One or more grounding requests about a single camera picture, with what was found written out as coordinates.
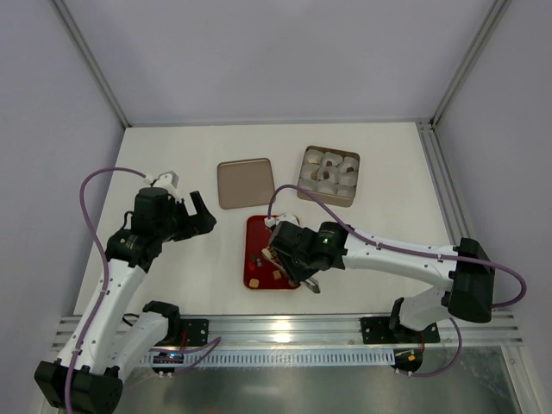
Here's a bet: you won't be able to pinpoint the metal serving tongs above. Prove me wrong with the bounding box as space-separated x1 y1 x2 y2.
261 247 321 294

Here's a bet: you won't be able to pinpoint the beige tin lid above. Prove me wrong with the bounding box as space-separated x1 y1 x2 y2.
216 158 275 210

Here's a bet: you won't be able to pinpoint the beige tin box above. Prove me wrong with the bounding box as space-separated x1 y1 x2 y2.
298 145 361 208

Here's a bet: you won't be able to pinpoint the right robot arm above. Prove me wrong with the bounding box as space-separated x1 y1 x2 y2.
264 217 495 343

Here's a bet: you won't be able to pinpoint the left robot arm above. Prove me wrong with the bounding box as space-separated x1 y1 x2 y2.
34 186 216 413

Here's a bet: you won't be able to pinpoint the red rectangular tray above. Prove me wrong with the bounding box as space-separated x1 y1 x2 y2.
242 215 299 291

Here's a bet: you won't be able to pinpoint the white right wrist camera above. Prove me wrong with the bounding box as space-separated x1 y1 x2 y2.
264 213 299 231

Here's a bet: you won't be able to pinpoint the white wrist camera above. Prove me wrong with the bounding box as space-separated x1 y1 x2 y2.
264 213 299 231
143 171 182 204

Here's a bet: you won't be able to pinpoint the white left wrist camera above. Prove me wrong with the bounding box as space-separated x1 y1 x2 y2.
143 171 182 204

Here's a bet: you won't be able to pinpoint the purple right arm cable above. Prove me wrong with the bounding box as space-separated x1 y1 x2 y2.
267 184 528 380

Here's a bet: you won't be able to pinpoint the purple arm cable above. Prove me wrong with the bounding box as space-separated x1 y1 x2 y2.
267 184 528 380
64 166 150 411

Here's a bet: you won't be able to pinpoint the aluminium frame rail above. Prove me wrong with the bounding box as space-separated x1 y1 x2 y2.
51 313 523 359

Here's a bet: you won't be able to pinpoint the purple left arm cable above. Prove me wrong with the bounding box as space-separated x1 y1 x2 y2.
64 166 150 411

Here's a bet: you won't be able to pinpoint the white slotted cable duct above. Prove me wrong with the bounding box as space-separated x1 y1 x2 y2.
139 348 395 369

